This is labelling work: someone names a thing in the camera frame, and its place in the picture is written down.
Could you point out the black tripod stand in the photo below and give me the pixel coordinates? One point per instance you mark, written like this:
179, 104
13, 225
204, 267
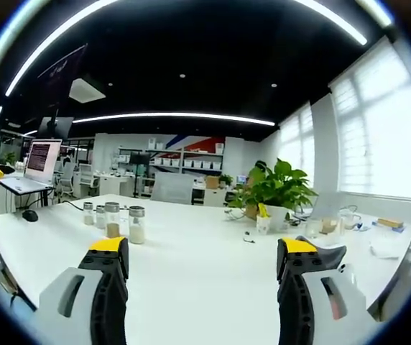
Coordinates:
139, 172

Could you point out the open silver laptop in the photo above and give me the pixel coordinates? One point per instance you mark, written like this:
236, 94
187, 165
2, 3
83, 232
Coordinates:
42, 160

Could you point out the ceiling air conditioner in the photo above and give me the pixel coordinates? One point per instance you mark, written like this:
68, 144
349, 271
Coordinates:
86, 90

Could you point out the white paper sheet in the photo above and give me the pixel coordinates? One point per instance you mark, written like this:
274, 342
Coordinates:
383, 249

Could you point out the green potted plant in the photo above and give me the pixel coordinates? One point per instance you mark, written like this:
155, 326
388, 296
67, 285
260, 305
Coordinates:
281, 183

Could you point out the cardboard box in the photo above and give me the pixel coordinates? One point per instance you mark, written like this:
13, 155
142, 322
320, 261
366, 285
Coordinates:
212, 182

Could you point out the long ceiling light strip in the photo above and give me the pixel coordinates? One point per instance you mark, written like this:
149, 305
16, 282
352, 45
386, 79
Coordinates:
173, 116

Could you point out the small seasoning bottle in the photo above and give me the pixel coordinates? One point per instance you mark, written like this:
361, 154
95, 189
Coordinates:
100, 218
88, 215

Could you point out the yellow and blue box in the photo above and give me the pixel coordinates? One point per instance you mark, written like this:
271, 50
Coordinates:
390, 223

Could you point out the hanging black monitor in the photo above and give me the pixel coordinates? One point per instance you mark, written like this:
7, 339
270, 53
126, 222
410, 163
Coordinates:
55, 126

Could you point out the small black clip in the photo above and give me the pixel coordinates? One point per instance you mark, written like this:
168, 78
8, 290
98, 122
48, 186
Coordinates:
248, 238

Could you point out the black computer mouse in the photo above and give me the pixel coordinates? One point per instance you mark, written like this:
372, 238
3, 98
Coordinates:
29, 215

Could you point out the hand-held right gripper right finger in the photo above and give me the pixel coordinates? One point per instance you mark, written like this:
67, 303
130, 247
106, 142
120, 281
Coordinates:
349, 323

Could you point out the brown paper box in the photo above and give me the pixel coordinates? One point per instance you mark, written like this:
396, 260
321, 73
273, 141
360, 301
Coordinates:
329, 225

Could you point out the white office chair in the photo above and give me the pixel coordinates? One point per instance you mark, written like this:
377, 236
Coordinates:
67, 178

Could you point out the seasoning bottle with brown powder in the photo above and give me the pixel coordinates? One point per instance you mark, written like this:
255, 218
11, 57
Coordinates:
112, 224

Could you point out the clear glass cup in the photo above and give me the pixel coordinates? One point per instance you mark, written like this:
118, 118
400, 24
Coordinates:
313, 228

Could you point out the grey mesh office chair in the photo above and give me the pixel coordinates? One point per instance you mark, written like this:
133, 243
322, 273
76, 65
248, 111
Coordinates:
171, 188

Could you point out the white plant pot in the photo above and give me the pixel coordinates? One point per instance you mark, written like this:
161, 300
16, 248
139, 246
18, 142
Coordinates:
279, 215

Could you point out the white storage shelf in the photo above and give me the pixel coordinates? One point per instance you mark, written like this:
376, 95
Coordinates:
184, 161

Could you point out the seasoning bottle with white powder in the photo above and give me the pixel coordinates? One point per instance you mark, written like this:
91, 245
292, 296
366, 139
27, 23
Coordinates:
137, 231

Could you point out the clear glass jar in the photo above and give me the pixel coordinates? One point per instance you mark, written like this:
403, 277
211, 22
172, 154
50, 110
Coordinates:
346, 219

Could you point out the black laptop stand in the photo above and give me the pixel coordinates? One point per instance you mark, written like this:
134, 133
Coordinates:
44, 197

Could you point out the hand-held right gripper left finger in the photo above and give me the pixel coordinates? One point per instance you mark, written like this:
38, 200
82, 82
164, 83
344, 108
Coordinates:
72, 316

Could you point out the curved ceiling light strip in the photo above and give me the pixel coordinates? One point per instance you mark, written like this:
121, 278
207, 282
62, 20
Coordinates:
47, 46

